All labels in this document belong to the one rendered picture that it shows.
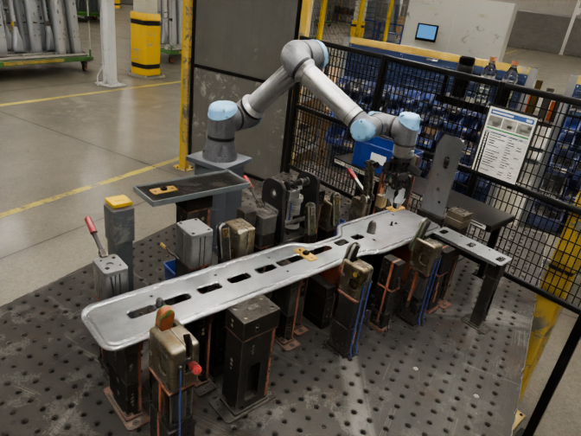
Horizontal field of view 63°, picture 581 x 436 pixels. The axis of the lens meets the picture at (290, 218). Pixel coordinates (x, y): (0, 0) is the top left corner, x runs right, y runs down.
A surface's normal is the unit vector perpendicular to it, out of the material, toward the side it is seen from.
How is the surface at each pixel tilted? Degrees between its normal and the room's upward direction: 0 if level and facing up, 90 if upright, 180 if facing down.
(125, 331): 0
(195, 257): 90
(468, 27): 90
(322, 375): 0
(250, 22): 90
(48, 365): 0
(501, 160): 90
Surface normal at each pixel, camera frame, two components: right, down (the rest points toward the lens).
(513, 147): -0.75, 0.20
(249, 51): -0.51, 0.34
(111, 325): 0.12, -0.90
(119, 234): 0.65, 0.40
